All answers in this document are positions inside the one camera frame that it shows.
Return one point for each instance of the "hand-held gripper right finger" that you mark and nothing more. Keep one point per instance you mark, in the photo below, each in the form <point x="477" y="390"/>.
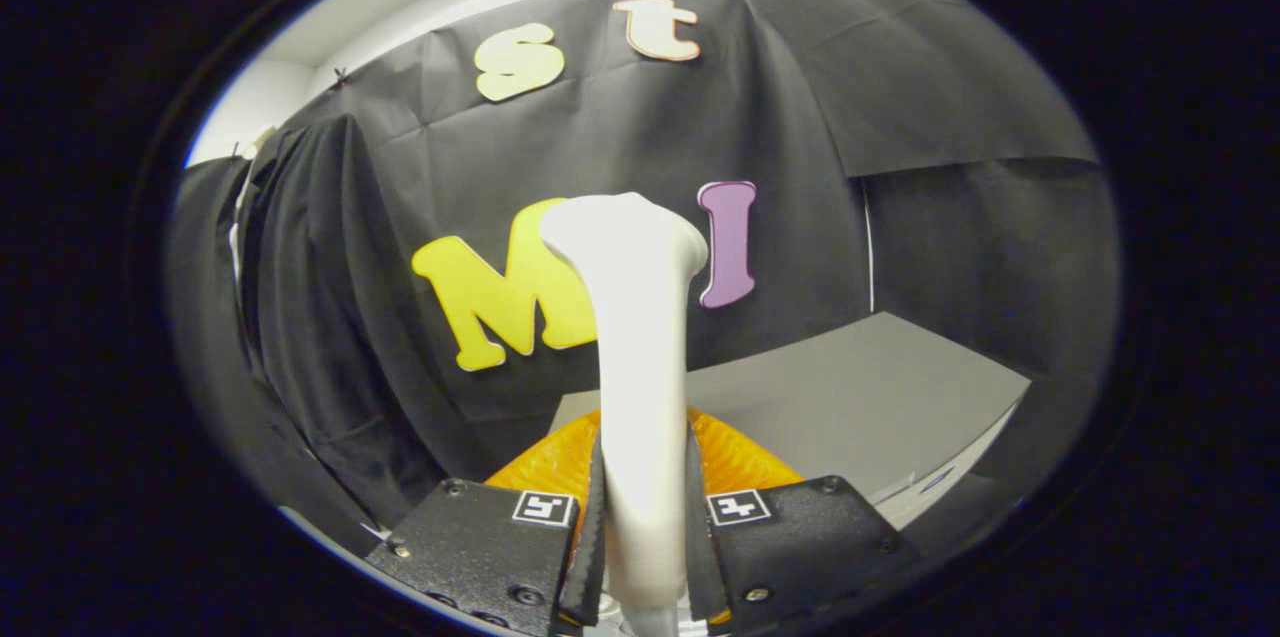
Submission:
<point x="790" y="547"/>

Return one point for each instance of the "black backdrop cloth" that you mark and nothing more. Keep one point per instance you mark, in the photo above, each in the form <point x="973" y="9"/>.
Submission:
<point x="900" y="97"/>

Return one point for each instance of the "black suit jacket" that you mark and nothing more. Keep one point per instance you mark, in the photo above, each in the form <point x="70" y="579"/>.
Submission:
<point x="320" y="297"/>

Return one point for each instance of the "grey cabinet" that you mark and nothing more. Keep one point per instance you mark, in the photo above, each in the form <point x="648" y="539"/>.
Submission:
<point x="860" y="387"/>

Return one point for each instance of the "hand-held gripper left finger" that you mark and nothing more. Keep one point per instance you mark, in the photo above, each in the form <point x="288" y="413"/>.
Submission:
<point x="490" y="547"/>

